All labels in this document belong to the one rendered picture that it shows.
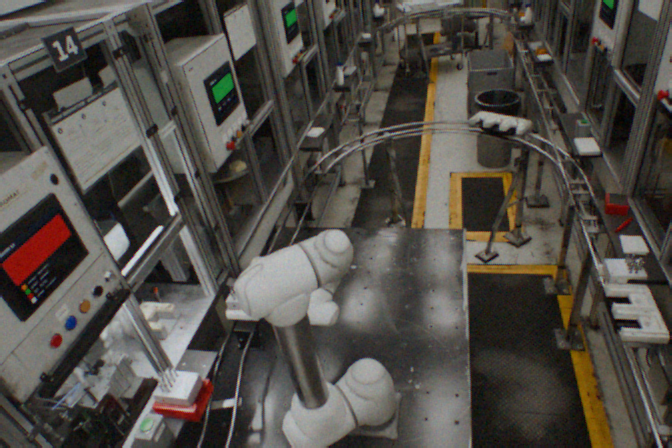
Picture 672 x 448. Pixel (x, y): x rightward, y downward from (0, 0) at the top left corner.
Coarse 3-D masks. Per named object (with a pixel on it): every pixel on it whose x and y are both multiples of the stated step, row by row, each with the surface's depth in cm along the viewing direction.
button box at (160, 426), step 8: (144, 416) 141; (152, 416) 140; (160, 416) 140; (160, 424) 139; (136, 432) 137; (144, 432) 136; (152, 432) 136; (160, 432) 139; (168, 432) 143; (136, 440) 136; (144, 440) 135; (152, 440) 135; (160, 440) 139; (168, 440) 143
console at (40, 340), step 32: (32, 160) 110; (0, 192) 102; (32, 192) 110; (64, 192) 119; (0, 224) 102; (32, 224) 109; (96, 256) 130; (0, 288) 101; (64, 288) 119; (96, 288) 129; (0, 320) 102; (32, 320) 110; (64, 320) 119; (0, 352) 102; (32, 352) 110; (64, 352) 119; (0, 384) 107; (32, 384) 110
